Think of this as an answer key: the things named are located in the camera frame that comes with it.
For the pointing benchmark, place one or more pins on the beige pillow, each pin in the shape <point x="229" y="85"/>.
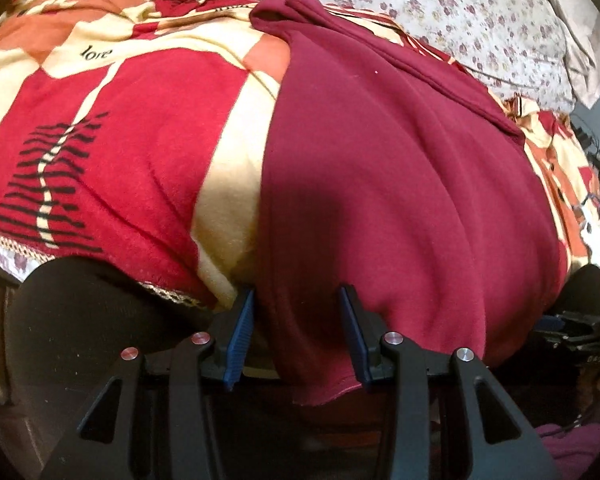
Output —
<point x="580" y="35"/>

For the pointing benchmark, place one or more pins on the maroon sweatshirt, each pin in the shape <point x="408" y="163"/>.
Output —
<point x="380" y="185"/>

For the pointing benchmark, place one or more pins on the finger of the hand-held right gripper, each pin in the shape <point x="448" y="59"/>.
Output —
<point x="572" y="332"/>

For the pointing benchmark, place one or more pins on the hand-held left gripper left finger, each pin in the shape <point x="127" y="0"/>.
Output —
<point x="240" y="345"/>

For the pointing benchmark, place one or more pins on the dark magenta cloth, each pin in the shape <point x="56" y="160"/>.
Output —
<point x="580" y="447"/>

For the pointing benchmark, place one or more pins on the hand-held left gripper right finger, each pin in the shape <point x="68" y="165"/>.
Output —
<point x="356" y="340"/>

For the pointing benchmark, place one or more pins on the red orange cream printed blanket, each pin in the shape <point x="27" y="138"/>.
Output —
<point x="155" y="135"/>

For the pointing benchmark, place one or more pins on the white floral bed sheet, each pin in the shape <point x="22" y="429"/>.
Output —
<point x="480" y="20"/>

